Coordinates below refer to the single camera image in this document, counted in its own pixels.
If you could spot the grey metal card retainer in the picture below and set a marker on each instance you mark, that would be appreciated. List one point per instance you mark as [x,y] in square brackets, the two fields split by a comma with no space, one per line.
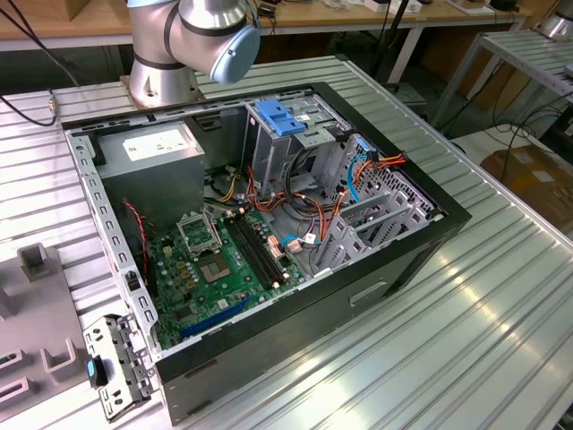
[130,358]

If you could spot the black RAM slot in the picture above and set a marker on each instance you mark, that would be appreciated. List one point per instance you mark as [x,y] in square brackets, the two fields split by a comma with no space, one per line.
[255,251]
[264,247]
[250,253]
[259,249]

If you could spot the large labelled cardboard box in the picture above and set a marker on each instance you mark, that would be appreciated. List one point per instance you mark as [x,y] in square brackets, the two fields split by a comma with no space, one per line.
[528,174]

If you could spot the grey power supply unit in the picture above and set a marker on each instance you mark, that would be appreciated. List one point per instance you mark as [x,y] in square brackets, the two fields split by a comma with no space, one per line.
[152,183]

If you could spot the grey metal disk bay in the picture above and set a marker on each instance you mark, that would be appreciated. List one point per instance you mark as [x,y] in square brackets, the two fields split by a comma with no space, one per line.
[347,235]

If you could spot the black latch with blue tab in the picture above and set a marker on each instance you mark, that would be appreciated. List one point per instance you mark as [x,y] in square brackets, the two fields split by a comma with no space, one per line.
[97,372]

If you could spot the blue plastic drive bracket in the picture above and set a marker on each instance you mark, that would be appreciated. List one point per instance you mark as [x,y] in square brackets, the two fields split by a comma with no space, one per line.
[277,118]

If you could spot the long wooden desk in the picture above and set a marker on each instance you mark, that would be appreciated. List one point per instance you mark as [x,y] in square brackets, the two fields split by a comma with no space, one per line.
[474,17]

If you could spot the black open PC case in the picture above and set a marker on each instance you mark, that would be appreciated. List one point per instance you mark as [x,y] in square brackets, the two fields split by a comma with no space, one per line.
[291,331]

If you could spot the blue expansion slot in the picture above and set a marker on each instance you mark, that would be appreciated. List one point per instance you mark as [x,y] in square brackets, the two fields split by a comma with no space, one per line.
[215,319]

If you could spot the green motherboard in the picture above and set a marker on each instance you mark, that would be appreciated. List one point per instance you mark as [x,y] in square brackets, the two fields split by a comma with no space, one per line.
[244,293]

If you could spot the small brown box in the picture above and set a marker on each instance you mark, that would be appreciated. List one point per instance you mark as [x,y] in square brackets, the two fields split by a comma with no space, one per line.
[89,9]

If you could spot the metal slat side table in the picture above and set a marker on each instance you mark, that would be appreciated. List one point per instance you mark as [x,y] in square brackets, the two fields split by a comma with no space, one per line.
[524,54]

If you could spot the grey metal drive cage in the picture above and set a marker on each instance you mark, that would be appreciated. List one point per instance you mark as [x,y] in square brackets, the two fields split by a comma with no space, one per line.
[268,157]

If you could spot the grey parts rack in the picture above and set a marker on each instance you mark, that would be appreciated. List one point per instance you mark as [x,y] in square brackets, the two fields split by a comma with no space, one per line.
[40,313]

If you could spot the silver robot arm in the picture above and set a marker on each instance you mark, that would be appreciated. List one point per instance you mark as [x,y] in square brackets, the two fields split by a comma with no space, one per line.
[152,76]

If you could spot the small white box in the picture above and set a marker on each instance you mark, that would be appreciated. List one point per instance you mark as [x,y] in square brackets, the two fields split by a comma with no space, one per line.
[373,5]

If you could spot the CPU socket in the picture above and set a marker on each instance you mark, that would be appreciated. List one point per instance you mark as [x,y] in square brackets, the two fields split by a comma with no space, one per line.
[216,269]

